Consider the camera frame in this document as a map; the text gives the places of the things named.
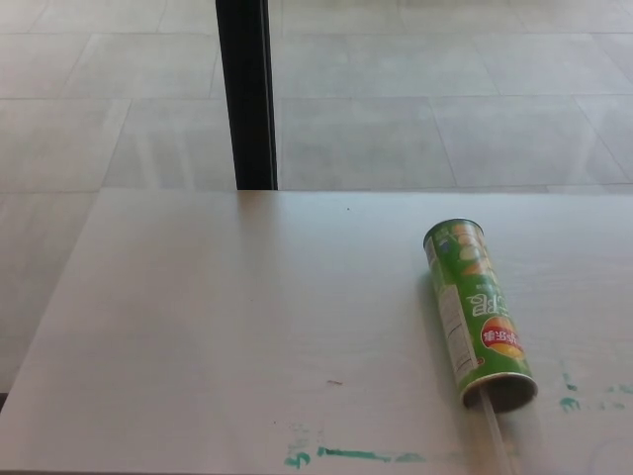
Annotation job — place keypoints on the black vertical window frame post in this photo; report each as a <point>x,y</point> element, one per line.
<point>248,99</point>

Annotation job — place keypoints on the clear plastic chips tray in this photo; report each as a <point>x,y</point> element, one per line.
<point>499,435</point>

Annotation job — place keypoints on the green cylindrical chips can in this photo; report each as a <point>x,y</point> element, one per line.
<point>467,282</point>

